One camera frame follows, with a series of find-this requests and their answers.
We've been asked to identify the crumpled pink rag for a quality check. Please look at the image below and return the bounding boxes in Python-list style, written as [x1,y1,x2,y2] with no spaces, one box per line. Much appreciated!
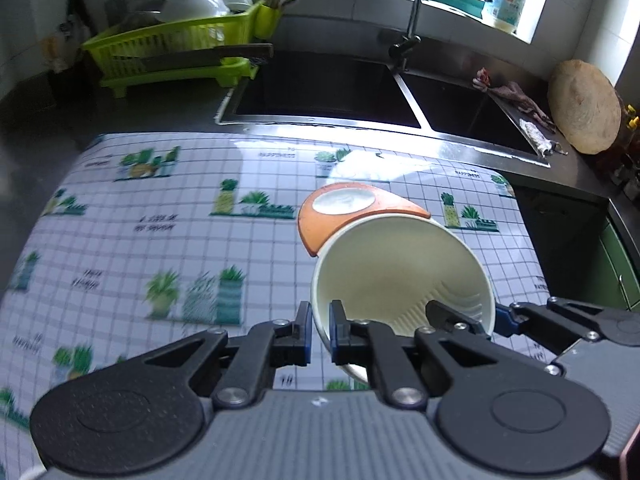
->
[473,67,556,133]

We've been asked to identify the steel sink faucet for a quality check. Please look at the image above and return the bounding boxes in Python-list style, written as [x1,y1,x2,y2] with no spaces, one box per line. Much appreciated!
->
[389,0,493,71]

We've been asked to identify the green kitchen cabinets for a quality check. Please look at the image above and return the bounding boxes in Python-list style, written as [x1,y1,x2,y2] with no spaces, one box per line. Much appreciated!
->
[595,215,640,311]

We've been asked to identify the cluster of condiment bottles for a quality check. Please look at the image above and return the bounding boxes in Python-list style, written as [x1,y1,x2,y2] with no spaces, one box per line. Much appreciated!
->
[607,104,640,186]

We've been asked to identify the dark long kitchen knife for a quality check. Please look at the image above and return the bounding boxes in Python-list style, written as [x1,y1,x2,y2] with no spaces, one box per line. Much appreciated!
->
[140,42,275,74]

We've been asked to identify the plant printed grid tablecloth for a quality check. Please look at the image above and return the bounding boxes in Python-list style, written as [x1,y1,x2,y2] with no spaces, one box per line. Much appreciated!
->
[0,132,551,466]

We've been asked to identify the orange rimmed flat dish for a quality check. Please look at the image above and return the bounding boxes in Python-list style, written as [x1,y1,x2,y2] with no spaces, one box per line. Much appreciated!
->
[298,182,432,257]

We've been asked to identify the green plastic dish rack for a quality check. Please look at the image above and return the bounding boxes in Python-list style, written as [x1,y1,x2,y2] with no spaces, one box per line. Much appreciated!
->
[81,0,266,98]

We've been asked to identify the white scrubbing brush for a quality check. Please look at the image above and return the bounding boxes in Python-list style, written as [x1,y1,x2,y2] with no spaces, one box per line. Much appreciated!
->
[520,119,569,157]

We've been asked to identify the round wooden cutting board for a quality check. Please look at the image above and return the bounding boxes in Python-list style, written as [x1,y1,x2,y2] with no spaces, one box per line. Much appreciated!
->
[547,59,622,155]

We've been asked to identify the steel double sink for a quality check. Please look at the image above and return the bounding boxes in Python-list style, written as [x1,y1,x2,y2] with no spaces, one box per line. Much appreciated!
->
[216,50,551,168]

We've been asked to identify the cream plastic bowl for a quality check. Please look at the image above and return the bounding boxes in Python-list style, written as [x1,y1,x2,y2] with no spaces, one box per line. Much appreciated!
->
[310,215,497,391]

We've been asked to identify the large white bowl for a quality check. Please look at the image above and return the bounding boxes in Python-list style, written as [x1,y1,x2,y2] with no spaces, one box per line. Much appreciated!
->
[159,0,232,24]

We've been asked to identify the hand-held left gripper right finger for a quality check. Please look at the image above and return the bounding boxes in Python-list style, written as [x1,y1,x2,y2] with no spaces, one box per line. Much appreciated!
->
[329,300,506,409]

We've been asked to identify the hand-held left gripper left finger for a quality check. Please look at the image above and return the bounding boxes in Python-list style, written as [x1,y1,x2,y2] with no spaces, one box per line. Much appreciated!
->
[145,301,314,409]

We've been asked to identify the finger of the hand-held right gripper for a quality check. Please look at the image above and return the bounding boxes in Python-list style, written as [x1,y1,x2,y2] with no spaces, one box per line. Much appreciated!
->
[425,300,566,378]
[494,297,640,356]

